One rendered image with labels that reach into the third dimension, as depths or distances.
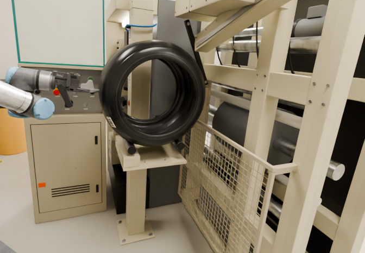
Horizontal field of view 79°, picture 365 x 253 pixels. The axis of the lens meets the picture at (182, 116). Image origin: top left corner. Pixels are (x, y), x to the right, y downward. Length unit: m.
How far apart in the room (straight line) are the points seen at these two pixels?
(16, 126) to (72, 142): 1.65
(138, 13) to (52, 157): 1.24
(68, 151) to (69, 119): 0.26
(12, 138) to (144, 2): 2.62
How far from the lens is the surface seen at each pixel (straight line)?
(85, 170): 2.05
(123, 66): 1.10
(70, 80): 1.18
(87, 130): 1.91
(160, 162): 1.31
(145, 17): 1.51
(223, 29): 1.25
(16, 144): 3.60
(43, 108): 1.07
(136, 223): 1.97
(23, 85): 1.19
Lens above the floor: 1.40
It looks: 15 degrees down
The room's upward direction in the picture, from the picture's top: 5 degrees clockwise
